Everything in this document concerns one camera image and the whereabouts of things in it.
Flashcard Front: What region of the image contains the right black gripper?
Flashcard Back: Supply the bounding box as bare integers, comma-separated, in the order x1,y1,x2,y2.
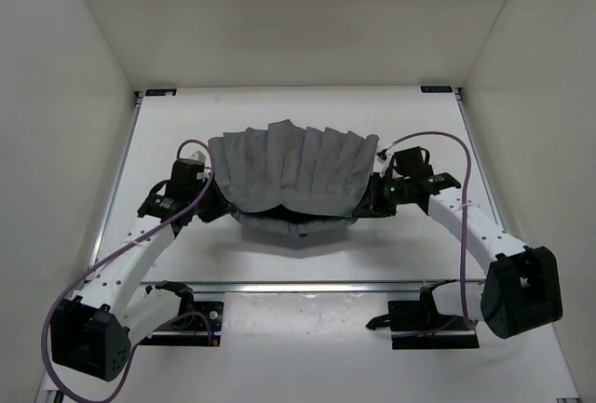
352,173,411,220

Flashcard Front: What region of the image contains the grey pleated skirt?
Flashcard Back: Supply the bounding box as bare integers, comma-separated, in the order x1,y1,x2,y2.
209,120,379,236

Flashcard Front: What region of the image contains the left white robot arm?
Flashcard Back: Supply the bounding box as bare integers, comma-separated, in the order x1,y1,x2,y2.
42,181,229,382

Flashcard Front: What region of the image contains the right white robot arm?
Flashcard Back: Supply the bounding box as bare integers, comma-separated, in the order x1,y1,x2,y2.
352,173,563,339

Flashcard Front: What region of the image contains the left blue corner label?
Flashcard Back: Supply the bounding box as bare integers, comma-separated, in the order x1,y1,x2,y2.
144,88,177,97

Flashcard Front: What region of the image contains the blue corner label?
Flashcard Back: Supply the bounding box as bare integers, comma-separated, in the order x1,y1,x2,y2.
420,86,454,94
144,88,177,97

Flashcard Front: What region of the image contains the right blue corner label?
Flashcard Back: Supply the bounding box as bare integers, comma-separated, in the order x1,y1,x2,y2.
420,86,454,94

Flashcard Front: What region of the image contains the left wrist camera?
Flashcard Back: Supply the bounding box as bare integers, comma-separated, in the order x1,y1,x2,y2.
166,151,207,202

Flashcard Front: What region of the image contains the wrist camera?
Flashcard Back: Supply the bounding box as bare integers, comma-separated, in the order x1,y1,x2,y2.
166,151,207,202
389,146,433,178

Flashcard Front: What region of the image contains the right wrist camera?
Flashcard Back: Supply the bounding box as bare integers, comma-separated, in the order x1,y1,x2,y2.
389,146,433,178

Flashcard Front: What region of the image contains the aluminium front rail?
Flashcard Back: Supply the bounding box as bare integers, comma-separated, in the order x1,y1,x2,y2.
189,281,427,294

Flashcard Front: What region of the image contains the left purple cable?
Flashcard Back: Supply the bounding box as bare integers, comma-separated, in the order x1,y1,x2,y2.
40,140,218,397

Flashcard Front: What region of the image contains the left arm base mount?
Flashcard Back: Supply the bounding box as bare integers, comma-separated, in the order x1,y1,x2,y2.
141,293,224,348

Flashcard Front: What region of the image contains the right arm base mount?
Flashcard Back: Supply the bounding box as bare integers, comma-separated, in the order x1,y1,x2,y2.
366,301,480,350

